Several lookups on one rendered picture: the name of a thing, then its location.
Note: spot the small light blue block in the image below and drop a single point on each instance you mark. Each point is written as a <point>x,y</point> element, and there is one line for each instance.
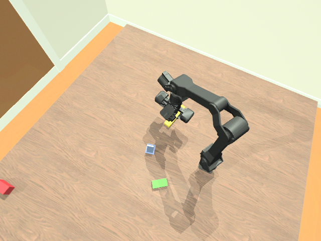
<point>150,150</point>

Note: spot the yellow bar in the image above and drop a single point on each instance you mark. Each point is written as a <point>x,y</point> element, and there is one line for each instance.
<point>168,124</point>

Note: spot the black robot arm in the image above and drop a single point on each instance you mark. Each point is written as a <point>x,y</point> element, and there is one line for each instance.
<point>181,89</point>

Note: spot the green rectangular block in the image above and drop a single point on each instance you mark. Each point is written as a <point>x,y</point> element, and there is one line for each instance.
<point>159,183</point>

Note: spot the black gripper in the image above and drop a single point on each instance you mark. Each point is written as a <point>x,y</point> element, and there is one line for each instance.
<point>185,114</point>

